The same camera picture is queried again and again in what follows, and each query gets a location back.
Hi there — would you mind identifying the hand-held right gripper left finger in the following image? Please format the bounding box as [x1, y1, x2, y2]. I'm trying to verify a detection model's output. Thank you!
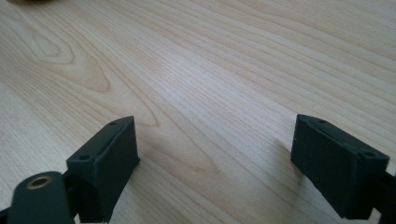
[65, 116, 141, 224]

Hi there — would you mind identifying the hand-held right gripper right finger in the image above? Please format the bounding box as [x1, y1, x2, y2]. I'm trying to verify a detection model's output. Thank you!
[290, 113, 390, 220]

